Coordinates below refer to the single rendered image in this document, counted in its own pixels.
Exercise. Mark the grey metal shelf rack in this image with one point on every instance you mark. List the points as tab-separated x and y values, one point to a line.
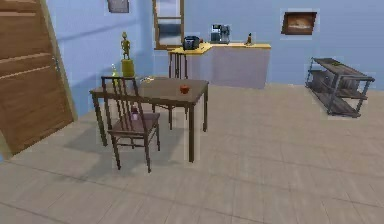
336	86

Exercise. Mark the grey framed wall picture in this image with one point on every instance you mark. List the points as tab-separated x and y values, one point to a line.
118	5

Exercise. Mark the small pink bottle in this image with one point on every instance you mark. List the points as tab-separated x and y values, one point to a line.
134	114

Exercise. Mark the brown framed wall picture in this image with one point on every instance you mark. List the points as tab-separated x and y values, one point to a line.
298	23

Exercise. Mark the green glass bottle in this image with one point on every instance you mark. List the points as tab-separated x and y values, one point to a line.
114	71

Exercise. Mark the small brown bottle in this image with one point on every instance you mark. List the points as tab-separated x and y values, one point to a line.
249	39

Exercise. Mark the small pale table item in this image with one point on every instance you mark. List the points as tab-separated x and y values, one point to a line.
147	79

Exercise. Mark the yellow figure statue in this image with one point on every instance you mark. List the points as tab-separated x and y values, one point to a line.
126	60

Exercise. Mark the dark brown dining table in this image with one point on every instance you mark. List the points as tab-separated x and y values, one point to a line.
170	91

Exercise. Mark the dark wooden stool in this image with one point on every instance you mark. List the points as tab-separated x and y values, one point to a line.
177	65

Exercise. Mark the red apple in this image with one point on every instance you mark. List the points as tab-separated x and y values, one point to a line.
184	89

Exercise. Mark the wooden framed window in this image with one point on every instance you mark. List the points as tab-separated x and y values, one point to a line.
168	25

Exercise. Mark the dark brown wooden chair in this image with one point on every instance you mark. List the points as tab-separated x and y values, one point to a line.
133	125

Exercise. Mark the silver coffee machine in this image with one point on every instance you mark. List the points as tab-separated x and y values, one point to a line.
220	33

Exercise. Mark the brown wooden room door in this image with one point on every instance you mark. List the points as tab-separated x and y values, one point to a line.
30	76

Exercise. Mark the yellow topped kitchen counter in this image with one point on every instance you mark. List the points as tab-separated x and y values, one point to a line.
233	63

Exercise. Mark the black toaster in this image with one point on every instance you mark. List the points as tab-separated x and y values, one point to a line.
191	43

